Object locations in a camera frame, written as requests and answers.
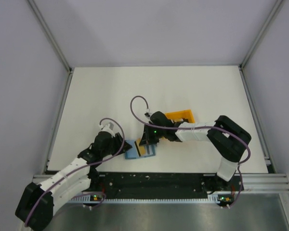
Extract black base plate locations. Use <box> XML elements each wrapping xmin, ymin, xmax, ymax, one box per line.
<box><xmin>85</xmin><ymin>172</ymin><xmax>241</xmax><ymax>199</ymax></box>

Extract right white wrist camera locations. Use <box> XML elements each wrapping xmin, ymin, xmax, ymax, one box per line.
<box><xmin>144</xmin><ymin>108</ymin><xmax>152</xmax><ymax>118</ymax></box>

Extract orange plastic card stand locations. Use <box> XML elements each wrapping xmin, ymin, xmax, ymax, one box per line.
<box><xmin>165</xmin><ymin>109</ymin><xmax>195</xmax><ymax>123</ymax></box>

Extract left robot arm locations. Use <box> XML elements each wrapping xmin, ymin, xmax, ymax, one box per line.
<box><xmin>15</xmin><ymin>131</ymin><xmax>132</xmax><ymax>231</ymax></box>

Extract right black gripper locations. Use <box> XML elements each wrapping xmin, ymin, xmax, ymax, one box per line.
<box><xmin>140</xmin><ymin>124</ymin><xmax>166</xmax><ymax>147</ymax></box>

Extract purple cable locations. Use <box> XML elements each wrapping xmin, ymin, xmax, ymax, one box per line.
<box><xmin>130</xmin><ymin>96</ymin><xmax>252</xmax><ymax>209</ymax></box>
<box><xmin>24</xmin><ymin>117</ymin><xmax>125</xmax><ymax>227</ymax></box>

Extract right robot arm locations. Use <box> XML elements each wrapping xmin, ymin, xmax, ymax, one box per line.
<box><xmin>139</xmin><ymin>111</ymin><xmax>251</xmax><ymax>191</ymax></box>

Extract grey cable duct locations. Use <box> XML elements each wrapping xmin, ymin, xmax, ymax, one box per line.
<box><xmin>68</xmin><ymin>194</ymin><xmax>220</xmax><ymax>204</ymax></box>

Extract aluminium frame rail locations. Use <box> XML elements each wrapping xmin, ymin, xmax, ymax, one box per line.
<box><xmin>28</xmin><ymin>174</ymin><xmax>289</xmax><ymax>193</ymax></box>

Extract blue leather card holder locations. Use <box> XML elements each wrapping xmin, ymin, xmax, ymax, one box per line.
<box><xmin>125</xmin><ymin>140</ymin><xmax>156</xmax><ymax>160</ymax></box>

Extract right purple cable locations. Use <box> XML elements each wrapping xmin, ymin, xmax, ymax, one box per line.
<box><xmin>130</xmin><ymin>96</ymin><xmax>252</xmax><ymax>209</ymax></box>

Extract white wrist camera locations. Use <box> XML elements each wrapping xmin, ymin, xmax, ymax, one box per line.
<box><xmin>144</xmin><ymin>108</ymin><xmax>152</xmax><ymax>118</ymax></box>
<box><xmin>99</xmin><ymin>122</ymin><xmax>114</xmax><ymax>133</ymax></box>

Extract gold credit card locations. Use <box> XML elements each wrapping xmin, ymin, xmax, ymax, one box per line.
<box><xmin>134</xmin><ymin>138</ymin><xmax>147</xmax><ymax>157</ymax></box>

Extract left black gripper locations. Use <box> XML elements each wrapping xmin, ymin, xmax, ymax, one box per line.
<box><xmin>101</xmin><ymin>133</ymin><xmax>132</xmax><ymax>157</ymax></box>

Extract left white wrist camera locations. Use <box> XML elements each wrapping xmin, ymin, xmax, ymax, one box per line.
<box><xmin>99</xmin><ymin>122</ymin><xmax>114</xmax><ymax>133</ymax></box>

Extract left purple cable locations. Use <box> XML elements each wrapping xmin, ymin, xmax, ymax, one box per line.
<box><xmin>24</xmin><ymin>117</ymin><xmax>125</xmax><ymax>227</ymax></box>

